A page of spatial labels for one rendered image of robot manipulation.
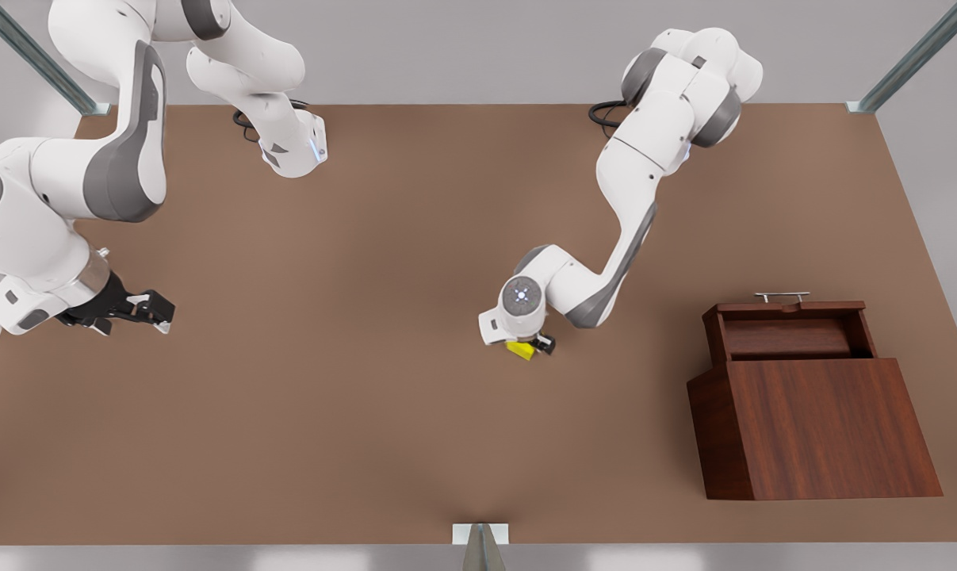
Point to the yellow square block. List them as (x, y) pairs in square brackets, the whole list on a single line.
[(519, 350)]

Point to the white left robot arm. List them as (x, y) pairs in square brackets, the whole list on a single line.
[(645, 159)]

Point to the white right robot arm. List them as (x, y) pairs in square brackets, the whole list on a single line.
[(46, 178)]

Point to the dark wooden cabinet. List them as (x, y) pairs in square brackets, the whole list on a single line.
[(819, 428)]

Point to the silver frame post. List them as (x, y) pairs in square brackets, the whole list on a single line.
[(914, 59), (481, 547), (34, 59)]

